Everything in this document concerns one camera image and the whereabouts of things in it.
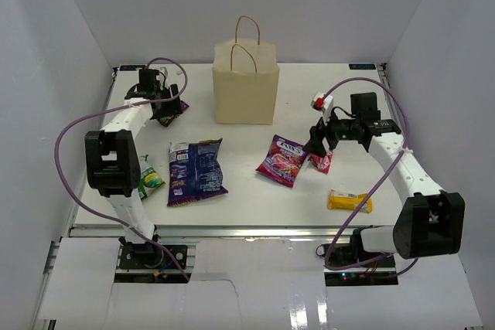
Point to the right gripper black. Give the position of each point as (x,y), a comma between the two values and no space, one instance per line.
(318,134)

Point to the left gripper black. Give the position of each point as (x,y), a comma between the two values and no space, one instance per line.
(173,106)

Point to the brown chocolate candy pack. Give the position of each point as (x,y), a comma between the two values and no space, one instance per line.
(167,120)

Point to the small red candy packet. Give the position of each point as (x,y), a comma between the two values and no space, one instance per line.
(321,164)

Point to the purple Fox's candy bag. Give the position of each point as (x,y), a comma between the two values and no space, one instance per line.
(283,161)

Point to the yellow snack bar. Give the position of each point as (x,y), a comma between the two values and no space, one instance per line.
(344,201)

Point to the large blue purple snack bag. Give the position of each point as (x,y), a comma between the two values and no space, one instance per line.
(194,172)

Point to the green snack bag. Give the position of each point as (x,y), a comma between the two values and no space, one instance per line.
(150,180)

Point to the beige paper bag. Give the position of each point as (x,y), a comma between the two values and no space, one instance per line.
(245,76)

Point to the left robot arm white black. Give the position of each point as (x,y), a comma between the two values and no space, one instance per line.
(112,161)

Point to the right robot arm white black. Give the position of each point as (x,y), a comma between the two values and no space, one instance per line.
(430,222)

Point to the left blue corner label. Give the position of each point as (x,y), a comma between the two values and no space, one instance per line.
(130,67)

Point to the blue corner label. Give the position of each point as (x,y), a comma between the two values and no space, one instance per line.
(130,67)
(362,66)

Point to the right blue corner label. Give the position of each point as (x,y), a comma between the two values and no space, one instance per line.
(362,66)

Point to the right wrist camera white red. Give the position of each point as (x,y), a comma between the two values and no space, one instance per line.
(323,104)

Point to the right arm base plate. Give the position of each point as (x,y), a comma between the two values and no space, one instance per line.
(377,273)

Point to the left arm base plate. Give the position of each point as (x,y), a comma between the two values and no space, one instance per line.
(146,264)

